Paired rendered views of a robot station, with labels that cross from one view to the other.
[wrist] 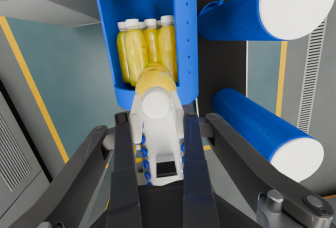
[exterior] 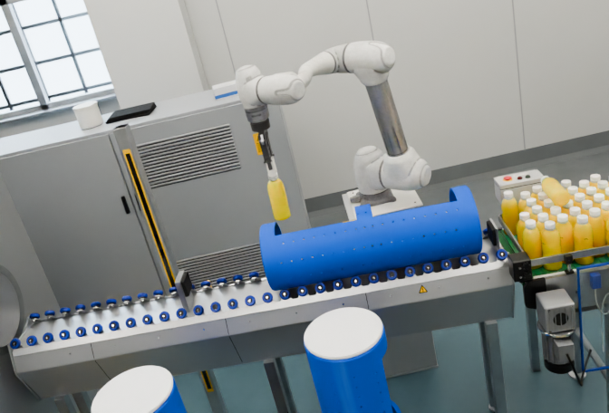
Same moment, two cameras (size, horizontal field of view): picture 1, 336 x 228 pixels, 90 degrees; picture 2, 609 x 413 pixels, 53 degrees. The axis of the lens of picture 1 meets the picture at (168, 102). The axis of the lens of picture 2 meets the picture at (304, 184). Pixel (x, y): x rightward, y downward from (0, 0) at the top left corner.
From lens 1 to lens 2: 2.38 m
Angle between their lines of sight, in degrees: 70
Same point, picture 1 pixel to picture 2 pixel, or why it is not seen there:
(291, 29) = (313, 334)
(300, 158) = (137, 395)
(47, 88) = not seen: hidden behind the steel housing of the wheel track
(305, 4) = (336, 336)
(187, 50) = (297, 238)
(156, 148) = (203, 298)
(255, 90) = not seen: outside the picture
